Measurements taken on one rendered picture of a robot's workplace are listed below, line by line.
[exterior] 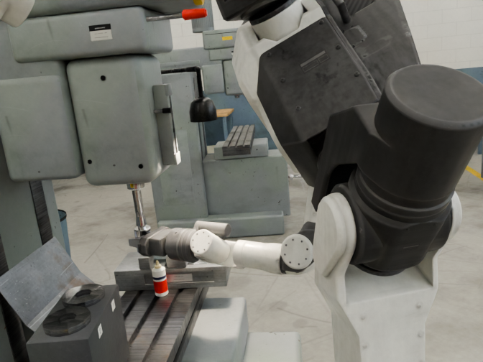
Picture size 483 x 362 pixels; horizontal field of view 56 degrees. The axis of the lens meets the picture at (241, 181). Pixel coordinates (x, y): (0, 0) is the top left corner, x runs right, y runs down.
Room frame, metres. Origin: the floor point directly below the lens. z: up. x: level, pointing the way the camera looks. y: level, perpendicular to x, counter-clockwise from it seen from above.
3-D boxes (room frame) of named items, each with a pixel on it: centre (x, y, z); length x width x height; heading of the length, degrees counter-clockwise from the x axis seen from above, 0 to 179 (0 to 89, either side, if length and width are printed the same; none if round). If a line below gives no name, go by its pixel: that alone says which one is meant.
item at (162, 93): (1.20, 0.18, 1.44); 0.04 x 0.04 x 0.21; 82
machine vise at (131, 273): (1.36, 0.24, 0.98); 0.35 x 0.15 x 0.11; 84
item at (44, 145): (1.24, 0.48, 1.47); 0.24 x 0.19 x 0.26; 172
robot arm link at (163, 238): (1.17, 0.21, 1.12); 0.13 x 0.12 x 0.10; 151
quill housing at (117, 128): (1.21, 0.30, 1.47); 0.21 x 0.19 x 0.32; 172
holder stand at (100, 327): (0.86, 0.37, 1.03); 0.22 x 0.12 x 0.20; 179
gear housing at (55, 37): (1.22, 0.33, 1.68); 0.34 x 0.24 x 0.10; 82
